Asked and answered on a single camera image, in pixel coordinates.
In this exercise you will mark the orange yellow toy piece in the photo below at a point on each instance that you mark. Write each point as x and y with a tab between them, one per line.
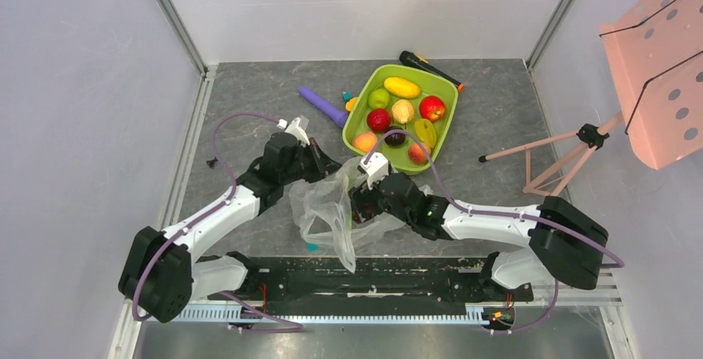
350	104

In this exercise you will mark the black flashlight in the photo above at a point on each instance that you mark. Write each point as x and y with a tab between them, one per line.
410	59

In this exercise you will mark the pink perforated music stand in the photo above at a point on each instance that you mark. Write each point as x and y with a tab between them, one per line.
654	54

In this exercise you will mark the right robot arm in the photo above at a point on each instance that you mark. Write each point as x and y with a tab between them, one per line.
554	240

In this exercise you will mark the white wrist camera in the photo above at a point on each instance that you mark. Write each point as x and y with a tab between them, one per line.
376	167
296	127

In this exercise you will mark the red fake apple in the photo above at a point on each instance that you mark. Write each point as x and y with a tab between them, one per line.
432	108

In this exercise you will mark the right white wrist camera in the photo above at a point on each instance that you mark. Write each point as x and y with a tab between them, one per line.
376	167

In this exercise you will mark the yellow fruit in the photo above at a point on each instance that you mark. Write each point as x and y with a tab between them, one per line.
426	132

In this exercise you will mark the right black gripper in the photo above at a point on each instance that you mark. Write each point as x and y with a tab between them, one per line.
368	202

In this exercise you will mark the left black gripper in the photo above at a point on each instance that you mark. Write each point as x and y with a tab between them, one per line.
323	164

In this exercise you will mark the yellow fake mango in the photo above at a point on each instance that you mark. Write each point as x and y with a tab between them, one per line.
402	88

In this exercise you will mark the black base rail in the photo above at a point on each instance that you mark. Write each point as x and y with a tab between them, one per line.
379	286

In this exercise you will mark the red fake pomegranate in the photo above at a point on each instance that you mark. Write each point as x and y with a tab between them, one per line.
379	120

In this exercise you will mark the dark purple fake plum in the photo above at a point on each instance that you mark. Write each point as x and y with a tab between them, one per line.
394	137

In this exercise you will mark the green plastic tray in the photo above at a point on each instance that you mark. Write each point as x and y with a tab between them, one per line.
398	98

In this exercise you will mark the green fake apple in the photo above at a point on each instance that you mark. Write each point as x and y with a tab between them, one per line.
378	99

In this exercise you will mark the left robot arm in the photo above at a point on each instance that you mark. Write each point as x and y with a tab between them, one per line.
165	270

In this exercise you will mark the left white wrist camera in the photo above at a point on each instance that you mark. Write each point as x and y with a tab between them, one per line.
296	127

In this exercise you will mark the dark red grapes in bag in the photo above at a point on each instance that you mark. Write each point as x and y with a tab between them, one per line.
359	213

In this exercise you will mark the clear plastic bag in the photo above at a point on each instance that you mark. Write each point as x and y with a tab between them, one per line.
323	213

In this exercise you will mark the orange peach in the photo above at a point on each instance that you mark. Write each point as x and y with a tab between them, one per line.
365	142
419	153

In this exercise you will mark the yellow fake pear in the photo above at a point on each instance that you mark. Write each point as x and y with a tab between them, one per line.
402	111

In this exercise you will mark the purple plastic handle tool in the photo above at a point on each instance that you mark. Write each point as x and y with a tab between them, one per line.
339	117

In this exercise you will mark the small black screw piece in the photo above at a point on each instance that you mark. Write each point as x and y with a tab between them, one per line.
212	162

